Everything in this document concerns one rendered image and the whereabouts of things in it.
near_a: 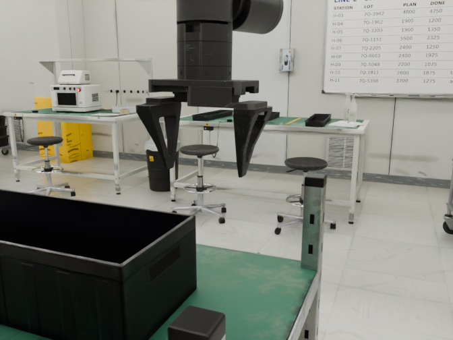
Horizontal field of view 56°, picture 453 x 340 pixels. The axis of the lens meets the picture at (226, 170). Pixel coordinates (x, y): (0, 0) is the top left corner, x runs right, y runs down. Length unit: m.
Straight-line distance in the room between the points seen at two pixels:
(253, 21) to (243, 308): 0.36
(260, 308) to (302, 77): 4.69
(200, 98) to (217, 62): 0.04
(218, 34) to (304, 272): 0.41
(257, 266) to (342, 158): 4.55
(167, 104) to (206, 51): 0.09
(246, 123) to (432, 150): 4.79
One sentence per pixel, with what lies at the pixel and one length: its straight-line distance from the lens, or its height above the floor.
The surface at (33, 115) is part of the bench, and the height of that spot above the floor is 0.78.
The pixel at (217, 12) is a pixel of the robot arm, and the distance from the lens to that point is 0.44.
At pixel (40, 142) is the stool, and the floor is 0.58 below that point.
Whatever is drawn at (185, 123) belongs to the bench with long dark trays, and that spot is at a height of 0.78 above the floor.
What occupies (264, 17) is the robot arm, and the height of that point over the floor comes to 1.31.
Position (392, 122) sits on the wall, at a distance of 5.12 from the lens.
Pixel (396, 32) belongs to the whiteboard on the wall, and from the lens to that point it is 5.08.
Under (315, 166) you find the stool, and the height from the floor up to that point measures 0.56.
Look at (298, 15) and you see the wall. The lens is 5.25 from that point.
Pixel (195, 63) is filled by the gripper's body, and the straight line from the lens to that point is 0.43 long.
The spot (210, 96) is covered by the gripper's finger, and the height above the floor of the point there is 1.23.
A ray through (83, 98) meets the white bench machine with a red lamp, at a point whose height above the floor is 0.97.
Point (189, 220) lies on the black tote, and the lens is 0.58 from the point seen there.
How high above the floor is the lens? 1.26
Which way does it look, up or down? 13 degrees down
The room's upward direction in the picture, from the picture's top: straight up
